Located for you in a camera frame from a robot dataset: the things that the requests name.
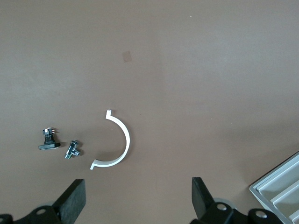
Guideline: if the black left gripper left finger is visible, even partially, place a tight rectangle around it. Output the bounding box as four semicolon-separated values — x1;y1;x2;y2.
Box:
14;179;86;224

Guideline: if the white half-ring clamp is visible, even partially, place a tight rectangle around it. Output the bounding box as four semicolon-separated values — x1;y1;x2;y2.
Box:
89;109;131;171

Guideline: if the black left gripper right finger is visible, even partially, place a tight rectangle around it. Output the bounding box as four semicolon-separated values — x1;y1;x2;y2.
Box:
190;177;234;224

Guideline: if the small metal pipe fitting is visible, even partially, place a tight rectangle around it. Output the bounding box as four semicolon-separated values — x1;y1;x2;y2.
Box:
64;139;84;160

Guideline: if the black push-button switch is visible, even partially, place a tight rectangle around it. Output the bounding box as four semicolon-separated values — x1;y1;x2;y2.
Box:
38;127;62;151

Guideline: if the white drawer cabinet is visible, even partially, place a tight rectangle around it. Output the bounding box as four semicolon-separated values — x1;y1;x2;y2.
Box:
249;151;299;224

